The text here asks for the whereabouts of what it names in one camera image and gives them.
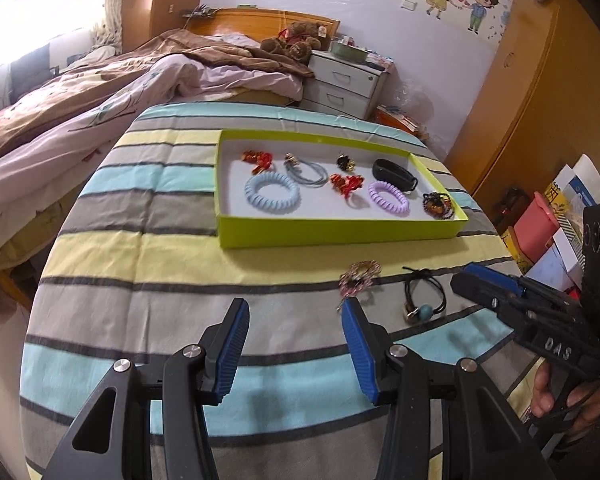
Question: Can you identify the red bow hair tie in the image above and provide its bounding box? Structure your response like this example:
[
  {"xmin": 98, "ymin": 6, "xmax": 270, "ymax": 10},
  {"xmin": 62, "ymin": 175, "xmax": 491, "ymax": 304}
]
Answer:
[{"xmin": 329, "ymin": 172, "xmax": 366, "ymax": 209}]

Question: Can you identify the pink brown duvet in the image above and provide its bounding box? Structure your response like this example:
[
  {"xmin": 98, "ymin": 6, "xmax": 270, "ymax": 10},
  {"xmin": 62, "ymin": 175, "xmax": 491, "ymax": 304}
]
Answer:
[{"xmin": 0, "ymin": 27, "xmax": 316, "ymax": 281}]

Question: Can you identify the white nightstand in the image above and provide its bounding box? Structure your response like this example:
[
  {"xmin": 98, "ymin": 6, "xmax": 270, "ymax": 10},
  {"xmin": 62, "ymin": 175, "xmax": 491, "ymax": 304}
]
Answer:
[{"xmin": 300, "ymin": 50, "xmax": 391, "ymax": 121}]

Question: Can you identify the wooden wardrobe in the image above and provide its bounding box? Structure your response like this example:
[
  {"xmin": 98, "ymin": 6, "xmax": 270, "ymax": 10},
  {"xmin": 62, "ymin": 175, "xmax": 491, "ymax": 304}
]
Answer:
[{"xmin": 445, "ymin": 0, "xmax": 600, "ymax": 201}]

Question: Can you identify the green cardboard box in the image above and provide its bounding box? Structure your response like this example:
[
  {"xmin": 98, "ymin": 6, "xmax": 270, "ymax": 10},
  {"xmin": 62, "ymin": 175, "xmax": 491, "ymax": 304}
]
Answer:
[{"xmin": 215, "ymin": 130, "xmax": 469, "ymax": 250}]

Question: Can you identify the brown teddy bear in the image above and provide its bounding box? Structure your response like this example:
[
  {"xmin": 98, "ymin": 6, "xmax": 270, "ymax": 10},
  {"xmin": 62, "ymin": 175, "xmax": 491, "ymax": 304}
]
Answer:
[{"xmin": 260, "ymin": 20, "xmax": 331, "ymax": 63}]

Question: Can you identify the black hair tie with bead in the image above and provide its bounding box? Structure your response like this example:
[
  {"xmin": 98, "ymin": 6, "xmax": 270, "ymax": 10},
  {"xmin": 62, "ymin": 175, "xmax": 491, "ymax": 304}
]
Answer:
[{"xmin": 401, "ymin": 266, "xmax": 448, "ymax": 325}]

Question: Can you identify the person's right hand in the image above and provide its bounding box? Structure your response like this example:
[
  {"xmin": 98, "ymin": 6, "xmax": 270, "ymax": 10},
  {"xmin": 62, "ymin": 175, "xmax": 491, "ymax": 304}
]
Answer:
[{"xmin": 532, "ymin": 361, "xmax": 600, "ymax": 441}]

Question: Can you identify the floral curtain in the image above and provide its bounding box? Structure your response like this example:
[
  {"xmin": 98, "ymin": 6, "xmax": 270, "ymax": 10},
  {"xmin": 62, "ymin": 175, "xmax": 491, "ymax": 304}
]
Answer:
[{"xmin": 92, "ymin": 0, "xmax": 126, "ymax": 48}]

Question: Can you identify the purple spiral hair tie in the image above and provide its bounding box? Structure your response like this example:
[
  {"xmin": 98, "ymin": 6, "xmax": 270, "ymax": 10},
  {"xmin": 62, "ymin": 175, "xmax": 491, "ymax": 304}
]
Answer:
[{"xmin": 368, "ymin": 181, "xmax": 411, "ymax": 217}]

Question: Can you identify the blue spiral hair tie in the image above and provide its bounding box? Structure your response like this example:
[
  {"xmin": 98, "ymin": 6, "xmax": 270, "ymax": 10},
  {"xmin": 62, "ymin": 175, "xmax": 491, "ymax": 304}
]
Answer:
[{"xmin": 244, "ymin": 172, "xmax": 301, "ymax": 216}]

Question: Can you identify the pink rhinestone hair tie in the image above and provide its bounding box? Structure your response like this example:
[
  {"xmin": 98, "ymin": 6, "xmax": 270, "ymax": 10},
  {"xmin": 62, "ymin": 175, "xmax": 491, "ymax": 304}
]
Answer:
[{"xmin": 336, "ymin": 259, "xmax": 382, "ymax": 313}]

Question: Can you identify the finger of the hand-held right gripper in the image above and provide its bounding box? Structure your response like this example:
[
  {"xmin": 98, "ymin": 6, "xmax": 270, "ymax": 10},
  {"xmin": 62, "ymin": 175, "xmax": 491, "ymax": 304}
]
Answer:
[
  {"xmin": 450, "ymin": 272, "xmax": 523, "ymax": 328},
  {"xmin": 462, "ymin": 262, "xmax": 533, "ymax": 297}
]

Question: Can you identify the pink bin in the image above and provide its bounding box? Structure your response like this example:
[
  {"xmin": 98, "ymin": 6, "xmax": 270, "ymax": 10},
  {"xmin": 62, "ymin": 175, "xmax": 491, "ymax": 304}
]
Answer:
[{"xmin": 512, "ymin": 192, "xmax": 561, "ymax": 266}]

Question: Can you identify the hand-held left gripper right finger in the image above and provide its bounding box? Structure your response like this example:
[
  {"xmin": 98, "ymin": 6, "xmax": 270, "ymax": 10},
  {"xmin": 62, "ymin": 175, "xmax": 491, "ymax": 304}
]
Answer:
[{"xmin": 340, "ymin": 297, "xmax": 551, "ymax": 480}]

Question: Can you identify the black device with red light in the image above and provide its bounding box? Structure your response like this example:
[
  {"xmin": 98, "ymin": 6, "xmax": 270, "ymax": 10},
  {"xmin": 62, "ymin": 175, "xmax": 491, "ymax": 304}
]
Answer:
[{"xmin": 495, "ymin": 187, "xmax": 528, "ymax": 226}]

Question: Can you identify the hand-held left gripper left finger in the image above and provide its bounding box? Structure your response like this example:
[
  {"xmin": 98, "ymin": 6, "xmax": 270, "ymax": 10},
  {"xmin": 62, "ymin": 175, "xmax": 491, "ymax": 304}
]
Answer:
[{"xmin": 42, "ymin": 297, "xmax": 251, "ymax": 480}]

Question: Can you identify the wooden headboard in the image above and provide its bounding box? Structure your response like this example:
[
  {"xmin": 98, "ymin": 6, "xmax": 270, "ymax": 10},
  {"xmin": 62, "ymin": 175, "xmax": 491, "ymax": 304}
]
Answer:
[{"xmin": 185, "ymin": 6, "xmax": 341, "ymax": 41}]

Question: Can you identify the grey hair tie with flower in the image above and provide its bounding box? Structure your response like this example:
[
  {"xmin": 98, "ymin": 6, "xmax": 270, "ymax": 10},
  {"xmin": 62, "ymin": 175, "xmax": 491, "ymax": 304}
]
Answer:
[{"xmin": 283, "ymin": 152, "xmax": 331, "ymax": 188}]

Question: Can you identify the yellow box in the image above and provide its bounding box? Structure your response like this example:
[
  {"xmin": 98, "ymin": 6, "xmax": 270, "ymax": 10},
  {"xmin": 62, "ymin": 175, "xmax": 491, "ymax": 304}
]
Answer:
[{"xmin": 500, "ymin": 227, "xmax": 531, "ymax": 266}]

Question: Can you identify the wooden door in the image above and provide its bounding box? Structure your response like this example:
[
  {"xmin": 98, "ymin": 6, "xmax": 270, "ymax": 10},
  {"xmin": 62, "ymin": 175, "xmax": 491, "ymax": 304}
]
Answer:
[{"xmin": 122, "ymin": 0, "xmax": 211, "ymax": 46}]

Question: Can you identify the pile of books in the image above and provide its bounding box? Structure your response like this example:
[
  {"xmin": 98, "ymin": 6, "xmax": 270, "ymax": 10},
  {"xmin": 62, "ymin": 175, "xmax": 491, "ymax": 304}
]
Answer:
[{"xmin": 375, "ymin": 104, "xmax": 426, "ymax": 136}]

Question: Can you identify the red gold hair tie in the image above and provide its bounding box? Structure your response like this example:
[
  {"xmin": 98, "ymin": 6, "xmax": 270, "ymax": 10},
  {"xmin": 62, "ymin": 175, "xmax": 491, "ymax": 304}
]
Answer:
[{"xmin": 241, "ymin": 150, "xmax": 275, "ymax": 171}]

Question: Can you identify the stack of paper boxes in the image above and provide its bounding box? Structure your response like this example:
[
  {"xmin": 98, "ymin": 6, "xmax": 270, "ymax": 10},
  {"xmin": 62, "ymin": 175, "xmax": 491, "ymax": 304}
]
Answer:
[{"xmin": 545, "ymin": 155, "xmax": 600, "ymax": 231}]

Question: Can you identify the dark beaded hair tie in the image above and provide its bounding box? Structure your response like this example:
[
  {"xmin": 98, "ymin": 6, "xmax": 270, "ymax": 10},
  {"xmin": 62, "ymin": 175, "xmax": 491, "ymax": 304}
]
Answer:
[{"xmin": 421, "ymin": 191, "xmax": 456, "ymax": 221}]

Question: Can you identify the green basin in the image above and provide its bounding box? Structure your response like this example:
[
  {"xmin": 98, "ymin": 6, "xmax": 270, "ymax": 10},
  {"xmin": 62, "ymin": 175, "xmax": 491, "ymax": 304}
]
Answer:
[{"xmin": 330, "ymin": 40, "xmax": 371, "ymax": 63}]

